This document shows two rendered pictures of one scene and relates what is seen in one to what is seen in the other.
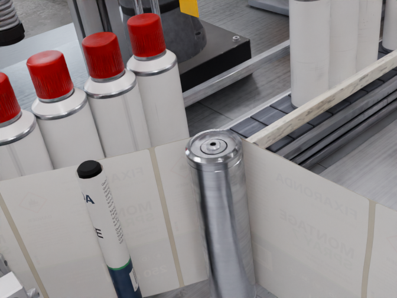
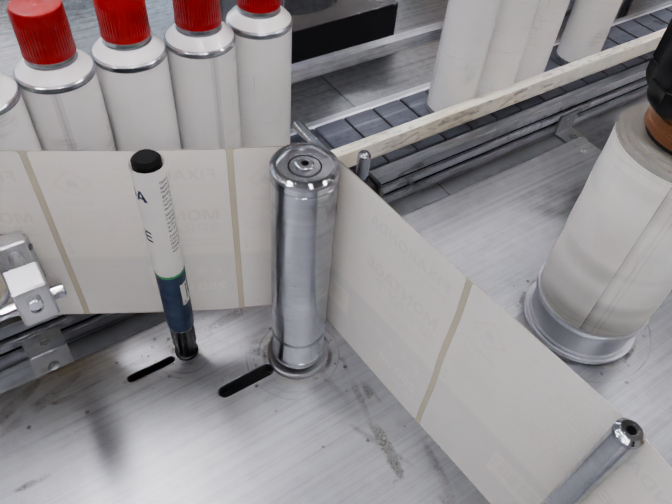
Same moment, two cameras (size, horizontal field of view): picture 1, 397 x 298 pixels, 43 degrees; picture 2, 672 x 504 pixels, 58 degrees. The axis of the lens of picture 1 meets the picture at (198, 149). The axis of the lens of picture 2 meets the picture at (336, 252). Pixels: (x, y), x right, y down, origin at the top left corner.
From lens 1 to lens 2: 3 cm
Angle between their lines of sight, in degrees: 14
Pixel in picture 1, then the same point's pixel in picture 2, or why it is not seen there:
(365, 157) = (493, 192)
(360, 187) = (477, 228)
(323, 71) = (474, 74)
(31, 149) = (84, 106)
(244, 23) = not seen: outside the picture
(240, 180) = (329, 213)
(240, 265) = (310, 303)
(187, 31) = not seen: outside the picture
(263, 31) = not seen: outside the picture
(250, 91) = (383, 71)
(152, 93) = (252, 62)
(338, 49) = (500, 49)
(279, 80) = (422, 65)
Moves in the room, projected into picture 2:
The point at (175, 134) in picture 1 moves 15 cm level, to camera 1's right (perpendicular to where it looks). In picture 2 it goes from (272, 118) to (446, 129)
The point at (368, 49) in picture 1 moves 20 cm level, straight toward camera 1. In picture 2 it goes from (537, 56) to (499, 159)
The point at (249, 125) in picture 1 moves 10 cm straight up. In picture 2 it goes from (369, 120) to (380, 35)
